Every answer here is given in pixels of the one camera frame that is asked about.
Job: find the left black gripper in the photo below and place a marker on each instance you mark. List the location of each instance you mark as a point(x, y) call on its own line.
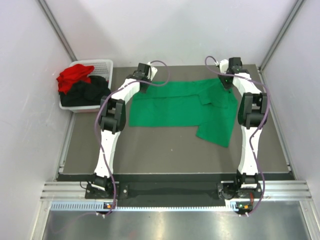
point(148, 79)

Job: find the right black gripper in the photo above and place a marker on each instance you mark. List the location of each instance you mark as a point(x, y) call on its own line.
point(221, 77)

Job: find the green t shirt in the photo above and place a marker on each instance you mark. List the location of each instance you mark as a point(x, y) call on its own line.
point(204, 104)

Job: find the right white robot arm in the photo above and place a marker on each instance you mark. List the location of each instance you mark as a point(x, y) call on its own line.
point(252, 116)

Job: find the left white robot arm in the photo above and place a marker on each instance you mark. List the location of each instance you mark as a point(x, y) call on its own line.
point(112, 121)

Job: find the white plastic basket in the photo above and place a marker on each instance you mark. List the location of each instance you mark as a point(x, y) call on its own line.
point(103, 68)

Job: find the black t shirt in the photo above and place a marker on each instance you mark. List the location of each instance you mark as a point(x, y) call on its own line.
point(86, 94)

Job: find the red t shirt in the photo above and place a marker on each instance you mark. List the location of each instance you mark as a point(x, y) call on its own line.
point(72, 75)

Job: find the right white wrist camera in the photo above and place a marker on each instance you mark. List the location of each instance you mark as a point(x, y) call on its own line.
point(223, 66)

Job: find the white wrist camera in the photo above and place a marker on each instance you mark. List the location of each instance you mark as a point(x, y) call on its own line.
point(223, 66)
point(152, 71)

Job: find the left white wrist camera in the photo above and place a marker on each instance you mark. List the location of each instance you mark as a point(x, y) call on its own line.
point(152, 71)

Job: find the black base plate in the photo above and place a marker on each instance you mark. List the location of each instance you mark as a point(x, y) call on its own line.
point(130, 190)

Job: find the aluminium frame rail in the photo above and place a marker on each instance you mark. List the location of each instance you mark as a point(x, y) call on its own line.
point(283, 190)

